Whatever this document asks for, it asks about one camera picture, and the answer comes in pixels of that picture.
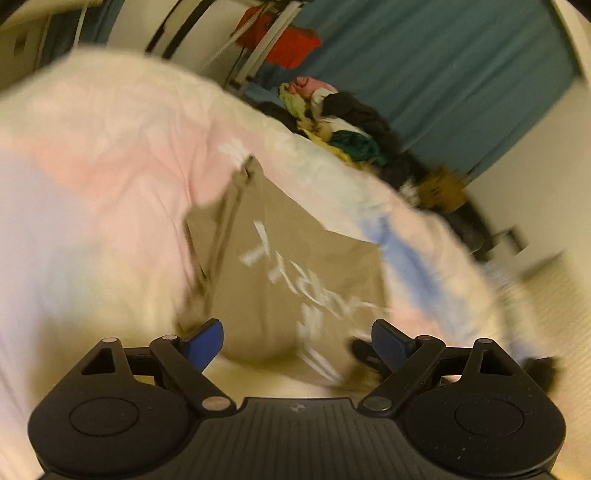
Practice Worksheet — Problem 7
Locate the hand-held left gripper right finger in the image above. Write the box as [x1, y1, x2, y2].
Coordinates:
[360, 318, 527, 414]

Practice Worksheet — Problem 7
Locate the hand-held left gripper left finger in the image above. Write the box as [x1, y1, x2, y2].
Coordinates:
[81, 318, 238, 412]

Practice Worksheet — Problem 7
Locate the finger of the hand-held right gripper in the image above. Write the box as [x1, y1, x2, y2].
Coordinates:
[350, 338, 386, 372]

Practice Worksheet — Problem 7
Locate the tan printed hoodie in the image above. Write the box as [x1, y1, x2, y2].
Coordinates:
[185, 154, 391, 386]

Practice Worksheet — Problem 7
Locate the black armchair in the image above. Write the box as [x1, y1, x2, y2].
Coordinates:
[443, 203, 529, 264]

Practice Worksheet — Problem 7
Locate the yellow paper bag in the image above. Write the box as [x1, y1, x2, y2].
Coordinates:
[418, 165, 469, 210]

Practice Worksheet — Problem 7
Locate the pastel tie-dye blanket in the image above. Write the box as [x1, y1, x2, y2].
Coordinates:
[0, 48, 518, 480]

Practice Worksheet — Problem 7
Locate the green garment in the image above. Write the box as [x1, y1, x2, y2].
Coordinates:
[330, 130, 386, 166]

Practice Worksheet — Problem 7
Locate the yellow towel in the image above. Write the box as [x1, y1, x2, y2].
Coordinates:
[298, 117, 356, 162]

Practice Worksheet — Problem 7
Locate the black garment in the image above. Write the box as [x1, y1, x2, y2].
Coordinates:
[321, 91, 407, 160]

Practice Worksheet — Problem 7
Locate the cream fluffy cloth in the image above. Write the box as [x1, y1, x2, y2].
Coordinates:
[278, 83, 315, 121]

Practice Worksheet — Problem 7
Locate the white garment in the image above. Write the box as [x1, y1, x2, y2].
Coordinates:
[310, 88, 356, 134]

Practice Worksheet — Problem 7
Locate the pink garment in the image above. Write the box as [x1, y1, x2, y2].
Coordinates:
[295, 76, 339, 99]

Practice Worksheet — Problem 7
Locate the wide blue curtain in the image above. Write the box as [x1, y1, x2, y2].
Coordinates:
[277, 0, 583, 178]

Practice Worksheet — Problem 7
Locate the black white upright board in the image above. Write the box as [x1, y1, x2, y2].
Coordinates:
[145, 0, 215, 61]

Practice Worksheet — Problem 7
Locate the narrow blue curtain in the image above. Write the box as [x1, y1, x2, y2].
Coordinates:
[46, 0, 125, 58]

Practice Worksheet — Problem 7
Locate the white dressing table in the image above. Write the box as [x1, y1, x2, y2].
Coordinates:
[0, 0, 88, 90]

